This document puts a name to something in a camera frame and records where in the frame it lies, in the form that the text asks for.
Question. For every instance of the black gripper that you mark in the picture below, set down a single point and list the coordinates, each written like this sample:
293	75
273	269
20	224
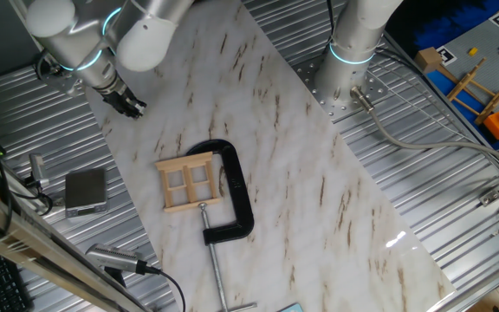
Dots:
119	99

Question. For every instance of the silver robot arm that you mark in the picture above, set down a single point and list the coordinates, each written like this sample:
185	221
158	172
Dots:
80	39

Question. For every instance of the black C-clamp with screw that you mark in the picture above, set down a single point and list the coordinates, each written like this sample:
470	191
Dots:
241	195

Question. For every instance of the aluminium pole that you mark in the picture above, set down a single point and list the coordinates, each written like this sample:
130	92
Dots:
15	4

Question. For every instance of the marble pattern board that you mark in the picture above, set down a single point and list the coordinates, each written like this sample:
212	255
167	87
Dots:
297	173

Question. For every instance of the cardboard block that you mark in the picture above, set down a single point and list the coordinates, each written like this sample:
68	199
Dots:
427	60

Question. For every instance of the blue foam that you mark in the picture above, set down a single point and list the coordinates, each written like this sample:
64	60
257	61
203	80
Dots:
449	26

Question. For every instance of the wooden easel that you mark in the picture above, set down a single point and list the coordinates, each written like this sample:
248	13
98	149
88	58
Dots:
462	84

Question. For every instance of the yellow toy brick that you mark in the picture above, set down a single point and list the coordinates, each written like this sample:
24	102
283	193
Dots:
473	51

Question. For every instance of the grey brick baseplate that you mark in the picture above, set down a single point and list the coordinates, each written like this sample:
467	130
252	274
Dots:
487	47

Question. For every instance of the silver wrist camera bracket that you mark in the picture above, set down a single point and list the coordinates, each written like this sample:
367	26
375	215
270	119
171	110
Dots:
69	84

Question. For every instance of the wooden window frame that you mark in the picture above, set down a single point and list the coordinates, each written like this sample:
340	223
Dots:
176	208

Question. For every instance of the small silver camera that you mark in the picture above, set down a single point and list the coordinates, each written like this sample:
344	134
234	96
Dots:
38	169

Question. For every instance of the large silver camera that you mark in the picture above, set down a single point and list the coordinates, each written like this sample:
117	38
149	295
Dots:
115	258

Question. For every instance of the aluminium frame beam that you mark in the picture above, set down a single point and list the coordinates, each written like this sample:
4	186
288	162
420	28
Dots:
37	242

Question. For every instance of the black camera stand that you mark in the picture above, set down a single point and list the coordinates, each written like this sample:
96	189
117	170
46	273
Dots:
115	277

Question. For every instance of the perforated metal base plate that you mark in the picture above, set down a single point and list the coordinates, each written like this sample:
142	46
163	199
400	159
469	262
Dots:
306	82

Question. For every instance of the metal corner bracket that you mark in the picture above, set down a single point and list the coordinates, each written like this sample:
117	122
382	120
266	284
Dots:
490	197

